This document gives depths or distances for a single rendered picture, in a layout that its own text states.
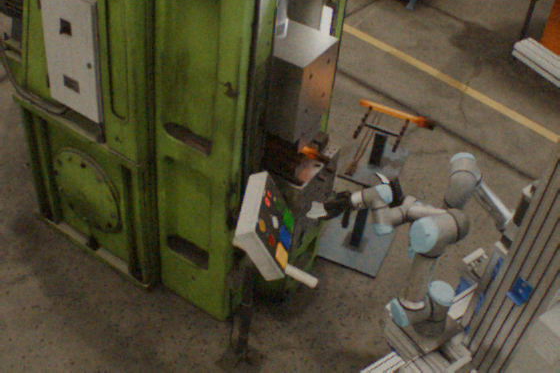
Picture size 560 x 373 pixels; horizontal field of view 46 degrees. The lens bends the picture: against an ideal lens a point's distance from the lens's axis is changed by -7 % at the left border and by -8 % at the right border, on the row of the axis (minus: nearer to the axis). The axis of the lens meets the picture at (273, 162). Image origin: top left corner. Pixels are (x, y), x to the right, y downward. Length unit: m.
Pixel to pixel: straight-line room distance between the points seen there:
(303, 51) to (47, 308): 2.02
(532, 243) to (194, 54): 1.51
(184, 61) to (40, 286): 1.73
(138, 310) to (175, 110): 1.27
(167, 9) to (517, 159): 3.24
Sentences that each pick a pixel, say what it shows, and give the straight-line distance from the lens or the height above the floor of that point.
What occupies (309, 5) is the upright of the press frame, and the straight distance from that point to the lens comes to 3.20.
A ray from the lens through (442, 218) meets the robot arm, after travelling 2.45.
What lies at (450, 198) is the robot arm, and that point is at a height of 1.23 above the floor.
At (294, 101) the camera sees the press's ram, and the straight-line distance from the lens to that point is 2.94.
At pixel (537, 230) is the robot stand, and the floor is 1.51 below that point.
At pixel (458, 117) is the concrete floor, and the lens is 5.50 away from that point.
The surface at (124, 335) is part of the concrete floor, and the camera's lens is 3.79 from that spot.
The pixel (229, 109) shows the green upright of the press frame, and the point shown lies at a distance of 2.80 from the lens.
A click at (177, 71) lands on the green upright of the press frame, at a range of 2.98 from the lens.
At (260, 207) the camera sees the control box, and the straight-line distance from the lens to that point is 2.73.
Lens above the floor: 3.13
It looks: 42 degrees down
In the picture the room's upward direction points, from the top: 6 degrees clockwise
